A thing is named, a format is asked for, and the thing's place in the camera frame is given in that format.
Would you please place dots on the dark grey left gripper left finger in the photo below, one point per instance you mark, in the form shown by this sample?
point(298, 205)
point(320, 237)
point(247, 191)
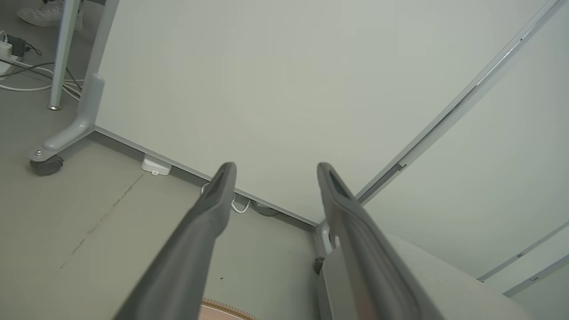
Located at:
point(195, 249)

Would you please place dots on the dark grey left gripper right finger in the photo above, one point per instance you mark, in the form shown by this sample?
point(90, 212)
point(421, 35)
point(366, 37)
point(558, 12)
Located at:
point(378, 275)

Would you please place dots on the grey fabric sofa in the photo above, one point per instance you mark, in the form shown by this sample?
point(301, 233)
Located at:
point(444, 284)

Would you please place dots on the black caster wheel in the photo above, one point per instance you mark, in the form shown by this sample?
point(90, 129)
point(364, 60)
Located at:
point(46, 166)
point(318, 265)

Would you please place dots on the grey partition leg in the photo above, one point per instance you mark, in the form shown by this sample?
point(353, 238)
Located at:
point(86, 115)
point(323, 235)

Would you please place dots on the cream laundry basket brown rim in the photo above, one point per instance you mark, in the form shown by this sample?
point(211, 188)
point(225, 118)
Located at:
point(222, 314)

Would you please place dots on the small white floor box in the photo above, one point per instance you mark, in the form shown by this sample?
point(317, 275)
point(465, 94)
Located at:
point(155, 165)

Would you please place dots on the wide white partition panel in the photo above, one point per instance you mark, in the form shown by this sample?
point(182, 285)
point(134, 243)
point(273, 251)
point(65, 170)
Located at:
point(266, 89)

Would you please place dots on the grey metal table leg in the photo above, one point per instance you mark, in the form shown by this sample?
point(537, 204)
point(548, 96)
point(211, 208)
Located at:
point(62, 53)

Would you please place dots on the white power strip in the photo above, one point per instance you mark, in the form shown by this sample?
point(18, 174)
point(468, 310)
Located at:
point(5, 66)

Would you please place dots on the black power adapter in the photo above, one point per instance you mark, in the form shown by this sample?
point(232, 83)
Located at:
point(17, 45)

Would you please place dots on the white power adapter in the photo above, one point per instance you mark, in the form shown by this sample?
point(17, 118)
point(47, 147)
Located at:
point(4, 50)

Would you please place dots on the white sneaker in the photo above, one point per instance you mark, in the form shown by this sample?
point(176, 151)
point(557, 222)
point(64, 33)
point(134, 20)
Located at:
point(40, 15)

